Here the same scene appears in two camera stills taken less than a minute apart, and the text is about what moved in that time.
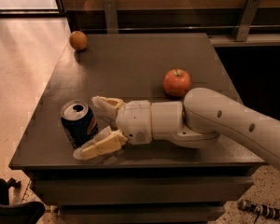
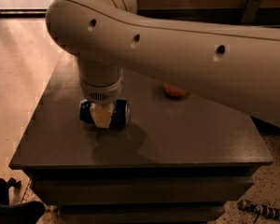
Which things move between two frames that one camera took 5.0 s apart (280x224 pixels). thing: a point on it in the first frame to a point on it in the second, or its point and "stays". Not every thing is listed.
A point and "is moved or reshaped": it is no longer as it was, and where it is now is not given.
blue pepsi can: x=79 y=122 is moved or reshaped
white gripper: x=134 y=120 to x=100 y=93
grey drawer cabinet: x=135 y=183 stays
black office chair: x=2 y=212 stays
